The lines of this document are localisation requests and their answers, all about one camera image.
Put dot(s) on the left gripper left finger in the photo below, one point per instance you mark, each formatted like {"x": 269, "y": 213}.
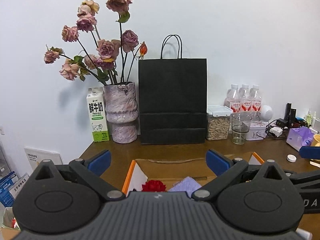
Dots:
{"x": 88, "y": 172}

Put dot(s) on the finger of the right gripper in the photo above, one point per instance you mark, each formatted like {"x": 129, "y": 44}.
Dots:
{"x": 310, "y": 152}

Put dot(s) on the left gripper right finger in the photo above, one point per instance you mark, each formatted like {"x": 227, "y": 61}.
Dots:
{"x": 228, "y": 173}

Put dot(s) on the yellow ceramic mug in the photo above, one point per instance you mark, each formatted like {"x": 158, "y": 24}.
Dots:
{"x": 316, "y": 140}

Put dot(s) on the small white round lid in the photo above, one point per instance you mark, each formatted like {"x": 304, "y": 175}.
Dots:
{"x": 291, "y": 158}

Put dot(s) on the purple tissue pack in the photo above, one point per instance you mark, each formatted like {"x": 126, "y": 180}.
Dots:
{"x": 299, "y": 137}

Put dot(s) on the purple cloth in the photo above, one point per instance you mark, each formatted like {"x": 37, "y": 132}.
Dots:
{"x": 187, "y": 185}

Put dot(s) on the black device stand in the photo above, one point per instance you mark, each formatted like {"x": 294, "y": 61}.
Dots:
{"x": 290, "y": 116}

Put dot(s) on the white floral tin box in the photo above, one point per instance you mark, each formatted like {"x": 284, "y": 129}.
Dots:
{"x": 257, "y": 131}

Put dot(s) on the clear glass cup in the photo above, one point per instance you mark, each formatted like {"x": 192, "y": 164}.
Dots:
{"x": 240, "y": 125}

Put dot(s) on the clear container of seeds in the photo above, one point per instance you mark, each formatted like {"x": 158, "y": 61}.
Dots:
{"x": 218, "y": 122}

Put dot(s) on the white round speaker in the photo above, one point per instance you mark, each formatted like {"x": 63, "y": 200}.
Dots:
{"x": 266, "y": 113}

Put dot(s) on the red orange cardboard box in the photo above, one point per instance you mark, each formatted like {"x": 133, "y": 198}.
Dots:
{"x": 167, "y": 171}

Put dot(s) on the white paper sign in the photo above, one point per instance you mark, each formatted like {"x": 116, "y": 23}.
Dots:
{"x": 35, "y": 156}

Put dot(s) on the red artificial flower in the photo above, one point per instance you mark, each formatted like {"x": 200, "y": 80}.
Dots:
{"x": 154, "y": 186}

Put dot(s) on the white green milk carton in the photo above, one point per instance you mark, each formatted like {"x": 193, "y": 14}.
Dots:
{"x": 97, "y": 114}

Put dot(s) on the purple ceramic vase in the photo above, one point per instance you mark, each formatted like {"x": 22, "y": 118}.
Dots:
{"x": 121, "y": 109}

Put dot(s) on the water bottle left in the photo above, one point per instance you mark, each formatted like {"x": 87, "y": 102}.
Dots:
{"x": 232, "y": 99}

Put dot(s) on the water bottle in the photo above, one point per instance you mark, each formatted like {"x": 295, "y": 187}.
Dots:
{"x": 256, "y": 100}
{"x": 245, "y": 99}
{"x": 232, "y": 99}

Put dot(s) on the water bottle right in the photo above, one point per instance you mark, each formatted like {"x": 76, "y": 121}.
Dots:
{"x": 256, "y": 100}

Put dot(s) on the water bottle middle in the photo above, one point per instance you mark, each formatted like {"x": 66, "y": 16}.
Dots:
{"x": 245, "y": 99}

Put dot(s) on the black paper shopping bag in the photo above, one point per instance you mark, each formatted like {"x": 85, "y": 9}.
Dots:
{"x": 172, "y": 100}

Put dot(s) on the dried pink rose bouquet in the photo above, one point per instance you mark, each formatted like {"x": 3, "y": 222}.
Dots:
{"x": 108, "y": 64}

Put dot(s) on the white charger with cables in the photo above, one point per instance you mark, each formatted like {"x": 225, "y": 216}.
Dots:
{"x": 277, "y": 129}

